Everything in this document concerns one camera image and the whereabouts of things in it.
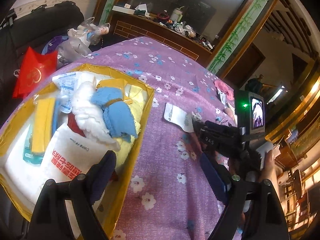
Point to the red gift bag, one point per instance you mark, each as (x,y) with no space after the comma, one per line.
(35,68)

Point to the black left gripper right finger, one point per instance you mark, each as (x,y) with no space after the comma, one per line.
(265,220)

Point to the white red-lettered pouch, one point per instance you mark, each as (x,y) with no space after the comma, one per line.
(68,154)

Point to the white blue printed wipes pack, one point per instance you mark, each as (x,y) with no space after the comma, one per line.
(66,84)

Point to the clear plastic bags pile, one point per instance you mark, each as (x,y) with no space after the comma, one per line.
(77,44)

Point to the white card package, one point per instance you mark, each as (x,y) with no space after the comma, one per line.
(179,117)

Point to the blue cloth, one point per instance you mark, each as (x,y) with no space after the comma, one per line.
(111,101)

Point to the teal cartoon tissue pack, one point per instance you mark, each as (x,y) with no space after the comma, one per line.
(28,155)

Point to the yellow towel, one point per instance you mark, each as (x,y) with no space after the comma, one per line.
(130,124)

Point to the black sofa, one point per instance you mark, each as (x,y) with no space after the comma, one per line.
(43,30)

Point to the red foil packet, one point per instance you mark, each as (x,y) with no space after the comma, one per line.
(71,123)

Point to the wooden cabinet with mirror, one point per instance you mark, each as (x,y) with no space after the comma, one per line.
(218,34)

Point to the white jug on cabinet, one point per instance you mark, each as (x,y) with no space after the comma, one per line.
(177,14)

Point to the pink cloth item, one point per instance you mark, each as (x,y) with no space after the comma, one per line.
(223,87)

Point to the purple floral tablecloth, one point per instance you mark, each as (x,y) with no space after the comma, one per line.
(168,195)

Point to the white fluffy cloth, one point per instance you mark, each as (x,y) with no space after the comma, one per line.
(88,116)

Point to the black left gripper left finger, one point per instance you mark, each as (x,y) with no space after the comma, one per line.
(50,219)

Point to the person's right hand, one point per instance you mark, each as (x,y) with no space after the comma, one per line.
(268,172)

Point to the yellow tissue pack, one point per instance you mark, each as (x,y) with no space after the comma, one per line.
(42,128)

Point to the yellow-rimmed white storage box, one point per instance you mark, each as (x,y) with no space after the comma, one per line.
(22,181)

